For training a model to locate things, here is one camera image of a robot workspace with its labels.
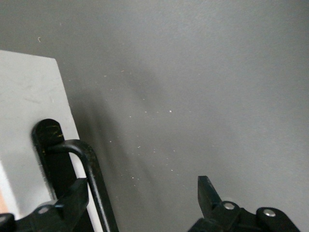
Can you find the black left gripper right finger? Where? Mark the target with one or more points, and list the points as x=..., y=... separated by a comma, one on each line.
x=210, y=205

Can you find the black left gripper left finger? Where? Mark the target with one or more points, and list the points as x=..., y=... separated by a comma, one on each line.
x=72, y=200

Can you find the white-fronted wooden drawer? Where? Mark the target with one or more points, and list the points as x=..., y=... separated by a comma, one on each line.
x=29, y=91

